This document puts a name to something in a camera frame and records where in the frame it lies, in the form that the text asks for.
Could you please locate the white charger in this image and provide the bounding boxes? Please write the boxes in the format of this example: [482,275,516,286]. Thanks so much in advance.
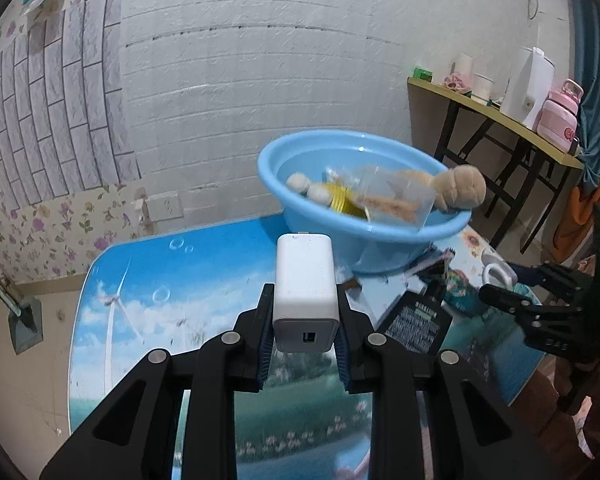
[271,232,340,355]

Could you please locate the white cup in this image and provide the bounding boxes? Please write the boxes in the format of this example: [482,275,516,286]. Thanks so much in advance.
[472,72,495,101]

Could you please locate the pink water bottle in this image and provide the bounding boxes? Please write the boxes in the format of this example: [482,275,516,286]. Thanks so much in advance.
[535,78,585,154]

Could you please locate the pink small ornament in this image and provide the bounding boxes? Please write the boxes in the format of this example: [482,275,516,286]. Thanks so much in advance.
[443,72,474,94]

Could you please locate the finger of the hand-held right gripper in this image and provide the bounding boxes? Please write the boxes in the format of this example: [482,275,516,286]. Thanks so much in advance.
[510,262,594,302]
[479,283,600,362]

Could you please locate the white electric kettle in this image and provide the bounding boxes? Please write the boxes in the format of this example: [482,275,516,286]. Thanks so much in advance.
[499,46,556,131]

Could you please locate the clear cotton swab box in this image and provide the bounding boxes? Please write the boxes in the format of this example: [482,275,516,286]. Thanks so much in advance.
[352,165,437,229]

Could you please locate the wooden side table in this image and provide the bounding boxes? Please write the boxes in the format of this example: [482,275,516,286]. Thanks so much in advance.
[406,76,587,257]

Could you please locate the clear plastic box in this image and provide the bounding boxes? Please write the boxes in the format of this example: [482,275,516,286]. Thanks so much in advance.
[325,164,376,196]

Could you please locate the blue plastic basin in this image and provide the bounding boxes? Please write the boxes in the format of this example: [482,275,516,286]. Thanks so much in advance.
[257,130,473,275]

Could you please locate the grey long-handled dustpan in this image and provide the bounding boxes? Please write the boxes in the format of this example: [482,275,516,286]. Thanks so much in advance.
[0,254,44,357]

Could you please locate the yellow-hat plush toy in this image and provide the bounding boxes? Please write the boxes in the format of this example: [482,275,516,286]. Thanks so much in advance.
[286,172,372,222]

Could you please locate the white wall outlet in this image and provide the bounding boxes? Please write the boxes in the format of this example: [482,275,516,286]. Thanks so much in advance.
[146,194,184,222]

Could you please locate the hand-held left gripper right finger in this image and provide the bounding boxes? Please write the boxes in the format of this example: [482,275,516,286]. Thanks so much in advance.
[332,284,571,480]

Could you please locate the beige plush toy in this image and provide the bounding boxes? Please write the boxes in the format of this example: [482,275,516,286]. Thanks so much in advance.
[389,164,487,214]

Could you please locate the green snack packet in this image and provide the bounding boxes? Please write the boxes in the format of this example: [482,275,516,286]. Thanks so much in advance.
[442,264,487,317]

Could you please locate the orange cloth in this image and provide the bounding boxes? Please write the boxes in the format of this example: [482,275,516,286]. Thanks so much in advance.
[552,160,600,262]

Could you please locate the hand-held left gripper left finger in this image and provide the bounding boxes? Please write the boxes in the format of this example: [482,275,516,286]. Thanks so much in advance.
[40,282,276,480]

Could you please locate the blue curtain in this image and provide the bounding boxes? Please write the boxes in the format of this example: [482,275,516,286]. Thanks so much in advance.
[564,0,600,202]

